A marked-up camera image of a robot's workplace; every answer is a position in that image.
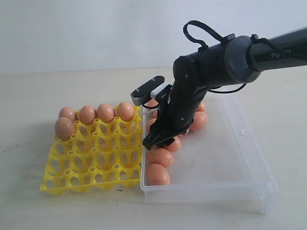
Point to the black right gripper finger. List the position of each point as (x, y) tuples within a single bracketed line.
[(166, 143), (152, 140)]

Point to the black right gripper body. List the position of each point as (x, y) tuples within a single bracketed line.
[(177, 106)]

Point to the brown egg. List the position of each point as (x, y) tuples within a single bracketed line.
[(152, 103), (160, 156), (201, 107), (199, 121), (157, 175), (64, 128), (175, 146)]

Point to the brown egg placed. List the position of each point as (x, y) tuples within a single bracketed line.
[(87, 114), (69, 113), (106, 112)]

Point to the clear plastic container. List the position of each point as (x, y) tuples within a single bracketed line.
[(220, 162)]

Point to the yellow plastic egg tray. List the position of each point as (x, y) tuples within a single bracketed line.
[(99, 155)]

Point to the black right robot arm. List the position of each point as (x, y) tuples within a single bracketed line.
[(235, 60)]

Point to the brown egg left column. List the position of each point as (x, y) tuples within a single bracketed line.
[(149, 123)]

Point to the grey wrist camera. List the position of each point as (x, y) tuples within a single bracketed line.
[(146, 92)]

